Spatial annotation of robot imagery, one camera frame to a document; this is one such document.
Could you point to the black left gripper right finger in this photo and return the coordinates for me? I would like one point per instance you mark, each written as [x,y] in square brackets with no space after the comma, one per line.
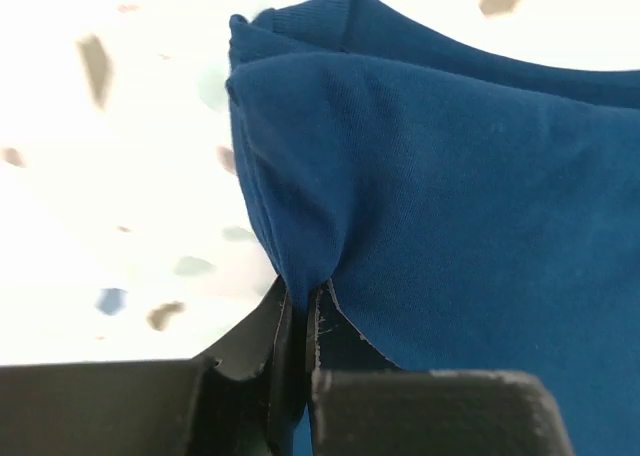
[361,403]

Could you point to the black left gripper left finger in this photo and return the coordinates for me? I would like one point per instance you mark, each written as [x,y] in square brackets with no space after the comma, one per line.
[237,397]

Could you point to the navy blue printed t-shirt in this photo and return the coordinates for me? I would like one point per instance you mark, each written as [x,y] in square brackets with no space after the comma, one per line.
[469,210]

